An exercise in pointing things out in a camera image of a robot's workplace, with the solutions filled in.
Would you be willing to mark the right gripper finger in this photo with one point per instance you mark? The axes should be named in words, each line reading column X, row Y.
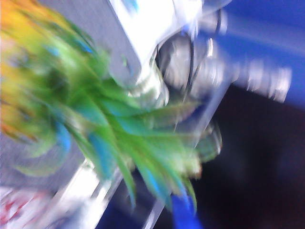
column 183, row 214

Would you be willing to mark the yellow-orange plastic pineapple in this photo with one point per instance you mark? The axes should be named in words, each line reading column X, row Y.
column 95, row 107

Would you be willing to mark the gray fabric laptop bag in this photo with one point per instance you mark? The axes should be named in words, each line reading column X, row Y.
column 107, row 28

